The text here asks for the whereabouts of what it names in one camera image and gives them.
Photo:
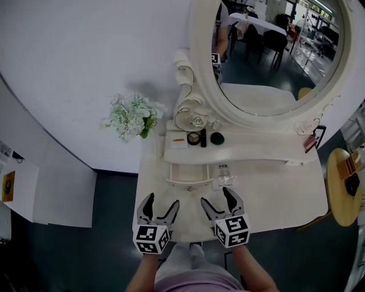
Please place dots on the oval mirror with white frame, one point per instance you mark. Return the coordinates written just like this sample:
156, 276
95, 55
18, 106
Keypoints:
201, 57

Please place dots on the yellow sign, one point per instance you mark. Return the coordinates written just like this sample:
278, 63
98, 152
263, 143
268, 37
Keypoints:
8, 186

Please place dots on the small white drawer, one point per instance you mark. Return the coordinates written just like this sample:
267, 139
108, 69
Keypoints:
189, 181

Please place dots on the round wooden side table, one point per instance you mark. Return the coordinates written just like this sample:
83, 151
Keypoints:
338, 199

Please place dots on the person's right forearm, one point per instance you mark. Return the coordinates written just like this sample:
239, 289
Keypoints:
253, 271

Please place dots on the person's light grey trousers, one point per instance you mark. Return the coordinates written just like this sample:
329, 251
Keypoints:
176, 262

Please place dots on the white flower bouquet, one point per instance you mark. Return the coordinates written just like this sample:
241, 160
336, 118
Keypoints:
131, 117

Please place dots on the clear plastic packet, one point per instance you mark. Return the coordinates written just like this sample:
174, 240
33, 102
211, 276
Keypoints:
225, 176

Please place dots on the small black bag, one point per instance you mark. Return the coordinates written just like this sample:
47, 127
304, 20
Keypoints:
353, 184

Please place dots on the white dressing table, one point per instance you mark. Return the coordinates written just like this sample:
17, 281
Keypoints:
271, 194

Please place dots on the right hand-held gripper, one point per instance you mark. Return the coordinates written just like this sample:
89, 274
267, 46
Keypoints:
233, 231

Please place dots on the person's pink shirt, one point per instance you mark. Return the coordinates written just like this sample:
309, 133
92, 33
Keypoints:
199, 282

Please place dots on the dark green makeup sponge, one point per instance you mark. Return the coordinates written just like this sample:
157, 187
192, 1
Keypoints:
217, 138

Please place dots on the wooden tissue box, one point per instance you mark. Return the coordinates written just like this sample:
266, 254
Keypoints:
346, 166

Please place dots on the flat white box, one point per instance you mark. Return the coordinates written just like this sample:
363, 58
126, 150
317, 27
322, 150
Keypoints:
179, 139

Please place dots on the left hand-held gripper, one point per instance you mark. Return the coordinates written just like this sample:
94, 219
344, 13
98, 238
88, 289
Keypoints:
148, 238

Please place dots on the black cosmetic tube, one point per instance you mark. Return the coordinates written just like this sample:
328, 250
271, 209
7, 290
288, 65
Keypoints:
203, 138

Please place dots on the round eyeshadow compact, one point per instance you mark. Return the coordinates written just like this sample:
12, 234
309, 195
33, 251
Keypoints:
194, 138

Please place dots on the person's left forearm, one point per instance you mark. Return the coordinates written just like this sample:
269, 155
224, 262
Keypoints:
145, 271

